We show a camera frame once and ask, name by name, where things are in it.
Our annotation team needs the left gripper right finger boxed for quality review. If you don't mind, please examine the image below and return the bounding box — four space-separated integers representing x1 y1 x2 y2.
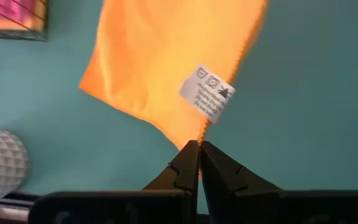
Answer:
201 141 281 224

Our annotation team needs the orange microfiber towel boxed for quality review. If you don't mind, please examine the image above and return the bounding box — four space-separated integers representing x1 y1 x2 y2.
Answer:
0 0 48 32
78 0 269 181

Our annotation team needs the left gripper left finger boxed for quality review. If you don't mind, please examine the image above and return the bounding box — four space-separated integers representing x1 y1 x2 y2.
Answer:
143 140 201 224

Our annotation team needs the wire basket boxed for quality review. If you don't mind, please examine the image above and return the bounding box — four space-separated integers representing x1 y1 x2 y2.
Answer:
0 0 48 42

